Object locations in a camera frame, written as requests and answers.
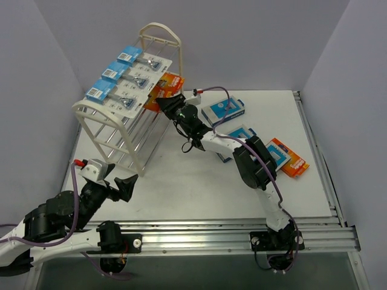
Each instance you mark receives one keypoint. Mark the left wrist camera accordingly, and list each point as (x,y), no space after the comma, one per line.
(93,170)

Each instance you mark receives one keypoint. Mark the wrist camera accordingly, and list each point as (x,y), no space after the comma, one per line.
(195,98)
(93,170)

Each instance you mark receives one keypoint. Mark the cream metal-rod shelf rack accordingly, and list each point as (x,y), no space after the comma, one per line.
(130,143)

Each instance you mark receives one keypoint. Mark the blue Gillette razor blister pack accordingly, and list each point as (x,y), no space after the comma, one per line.
(134,57)

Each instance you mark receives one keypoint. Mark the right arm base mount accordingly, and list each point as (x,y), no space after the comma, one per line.
(263,241)

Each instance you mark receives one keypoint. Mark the aluminium rail frame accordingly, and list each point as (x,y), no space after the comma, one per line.
(198,207)

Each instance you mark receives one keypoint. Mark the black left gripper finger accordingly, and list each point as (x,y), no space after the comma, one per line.
(106,169)
(125,187)

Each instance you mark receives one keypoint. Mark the blue harry's box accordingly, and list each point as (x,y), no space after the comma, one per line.
(280,155)
(241,131)
(223,111)

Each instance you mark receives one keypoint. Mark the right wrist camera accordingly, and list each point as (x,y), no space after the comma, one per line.
(195,98)

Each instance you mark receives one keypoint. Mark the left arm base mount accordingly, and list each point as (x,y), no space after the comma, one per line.
(124,244)

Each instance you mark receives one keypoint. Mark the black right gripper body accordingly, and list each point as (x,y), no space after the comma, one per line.
(174,106)

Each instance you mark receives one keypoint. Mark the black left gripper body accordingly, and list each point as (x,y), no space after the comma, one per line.
(114,190)

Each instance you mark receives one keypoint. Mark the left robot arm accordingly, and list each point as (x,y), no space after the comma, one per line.
(56,227)

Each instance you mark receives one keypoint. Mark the orange Gillette Fusion box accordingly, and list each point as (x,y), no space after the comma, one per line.
(170,84)

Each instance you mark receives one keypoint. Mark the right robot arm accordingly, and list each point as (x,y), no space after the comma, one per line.
(255,164)

